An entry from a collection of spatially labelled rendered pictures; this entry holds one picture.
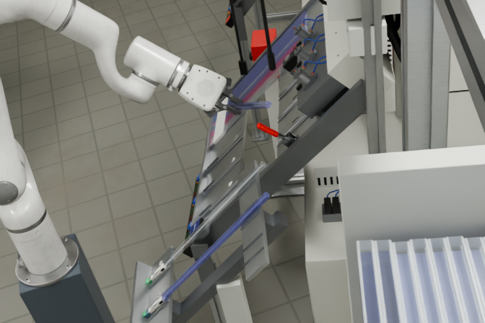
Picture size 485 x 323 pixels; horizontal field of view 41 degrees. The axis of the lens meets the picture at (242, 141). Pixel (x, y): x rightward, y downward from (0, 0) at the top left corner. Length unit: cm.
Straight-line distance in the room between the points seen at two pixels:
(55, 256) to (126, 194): 135
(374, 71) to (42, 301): 117
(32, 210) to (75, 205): 149
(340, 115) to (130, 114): 241
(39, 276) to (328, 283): 85
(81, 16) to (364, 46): 66
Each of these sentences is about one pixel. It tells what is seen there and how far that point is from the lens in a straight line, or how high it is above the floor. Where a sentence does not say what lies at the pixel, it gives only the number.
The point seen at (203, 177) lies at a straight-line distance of 209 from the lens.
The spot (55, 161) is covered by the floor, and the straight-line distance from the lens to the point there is 368.
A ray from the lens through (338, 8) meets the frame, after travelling 141.
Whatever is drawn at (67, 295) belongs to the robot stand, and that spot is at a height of 63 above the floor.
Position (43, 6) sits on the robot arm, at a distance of 158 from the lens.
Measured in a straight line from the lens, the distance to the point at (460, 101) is 159.
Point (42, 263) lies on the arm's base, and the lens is 197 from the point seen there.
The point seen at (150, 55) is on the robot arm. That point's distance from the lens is 169.
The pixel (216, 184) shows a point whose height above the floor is 77.
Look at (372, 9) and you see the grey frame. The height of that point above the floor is 141.
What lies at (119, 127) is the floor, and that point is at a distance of 376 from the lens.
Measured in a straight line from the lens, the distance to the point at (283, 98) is 191.
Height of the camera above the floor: 206
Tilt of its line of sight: 37 degrees down
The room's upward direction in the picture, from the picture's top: 11 degrees counter-clockwise
